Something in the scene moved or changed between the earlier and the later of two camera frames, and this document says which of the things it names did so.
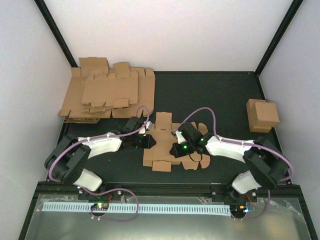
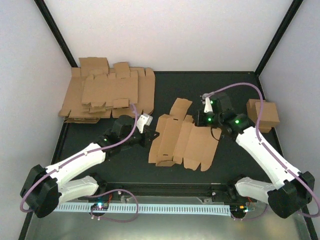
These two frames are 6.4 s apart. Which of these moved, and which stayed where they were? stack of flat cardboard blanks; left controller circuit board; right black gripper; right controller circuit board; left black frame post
Moved: right black gripper
Stayed: left black frame post; stack of flat cardboard blanks; left controller circuit board; right controller circuit board
